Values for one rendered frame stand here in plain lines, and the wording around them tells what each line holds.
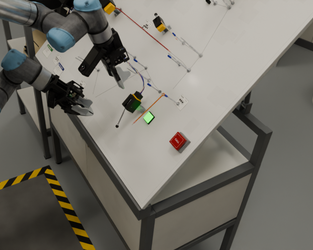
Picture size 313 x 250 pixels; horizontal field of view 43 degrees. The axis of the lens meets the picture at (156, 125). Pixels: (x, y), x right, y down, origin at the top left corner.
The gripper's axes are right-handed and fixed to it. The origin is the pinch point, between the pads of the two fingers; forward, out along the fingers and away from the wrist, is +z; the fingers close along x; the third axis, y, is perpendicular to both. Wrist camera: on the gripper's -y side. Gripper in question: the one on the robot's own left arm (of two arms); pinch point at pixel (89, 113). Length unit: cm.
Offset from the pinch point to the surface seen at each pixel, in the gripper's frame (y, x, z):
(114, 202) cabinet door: -31, -16, 43
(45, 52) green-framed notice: -63, 51, -8
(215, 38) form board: 35, 38, 21
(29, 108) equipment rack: -138, 52, 19
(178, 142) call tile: 23.8, -3.6, 25.4
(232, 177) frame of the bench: 16, 2, 66
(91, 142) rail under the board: -22.7, 0.5, 16.4
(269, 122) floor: -51, 111, 177
